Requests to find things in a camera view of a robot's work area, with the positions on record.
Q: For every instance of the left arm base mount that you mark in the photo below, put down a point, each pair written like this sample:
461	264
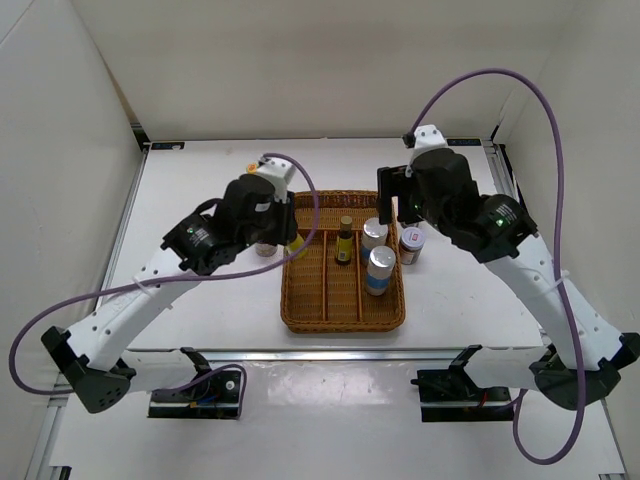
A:
215	393

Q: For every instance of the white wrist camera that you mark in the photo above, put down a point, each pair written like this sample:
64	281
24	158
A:
423	139
279	173

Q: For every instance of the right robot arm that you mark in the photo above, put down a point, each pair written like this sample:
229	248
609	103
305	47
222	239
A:
583	362

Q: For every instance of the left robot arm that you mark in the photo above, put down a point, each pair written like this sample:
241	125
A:
94	355

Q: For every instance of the white-lid brown jar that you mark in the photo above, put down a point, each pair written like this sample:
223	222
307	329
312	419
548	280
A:
265	249
411	243

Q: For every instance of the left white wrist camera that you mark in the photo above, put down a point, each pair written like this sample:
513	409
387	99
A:
279	173

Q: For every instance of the left black table label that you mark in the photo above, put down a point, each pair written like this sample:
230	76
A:
167	146

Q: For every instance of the silver-lid bead jar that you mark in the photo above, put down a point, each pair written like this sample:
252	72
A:
380	266
374	234

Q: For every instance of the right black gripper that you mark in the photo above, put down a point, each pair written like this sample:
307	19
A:
395	182

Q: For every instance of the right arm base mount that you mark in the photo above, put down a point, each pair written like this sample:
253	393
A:
449	395

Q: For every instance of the small yellow bottle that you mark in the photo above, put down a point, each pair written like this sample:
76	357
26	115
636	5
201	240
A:
295	248
344	241

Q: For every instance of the wicker divided tray basket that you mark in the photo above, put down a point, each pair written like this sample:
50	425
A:
319	295

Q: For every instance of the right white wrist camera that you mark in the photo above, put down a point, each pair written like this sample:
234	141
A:
423	139

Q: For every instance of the black table label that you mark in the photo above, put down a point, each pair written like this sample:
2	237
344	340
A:
464	142
167	146

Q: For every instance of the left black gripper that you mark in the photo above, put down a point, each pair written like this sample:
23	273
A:
287	223

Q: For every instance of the right black table label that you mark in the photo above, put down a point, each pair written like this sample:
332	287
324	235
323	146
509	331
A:
464	142

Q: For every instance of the left red sauce bottle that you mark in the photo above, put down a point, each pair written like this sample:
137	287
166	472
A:
252	168

